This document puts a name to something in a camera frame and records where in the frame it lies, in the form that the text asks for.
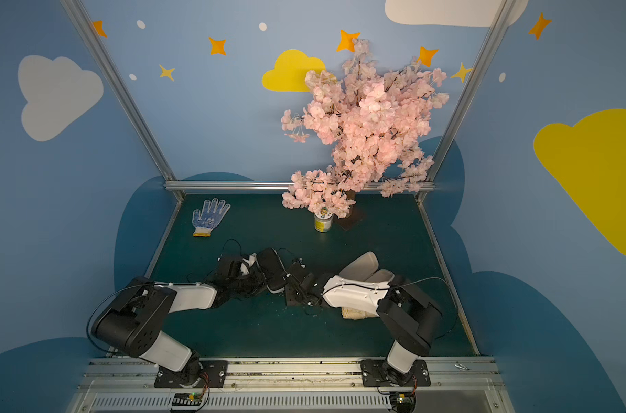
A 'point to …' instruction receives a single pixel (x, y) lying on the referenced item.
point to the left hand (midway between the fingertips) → (276, 277)
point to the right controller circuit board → (402, 402)
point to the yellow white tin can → (322, 221)
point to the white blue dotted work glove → (211, 216)
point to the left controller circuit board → (187, 399)
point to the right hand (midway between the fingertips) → (292, 291)
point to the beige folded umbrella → (354, 314)
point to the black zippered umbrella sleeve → (274, 271)
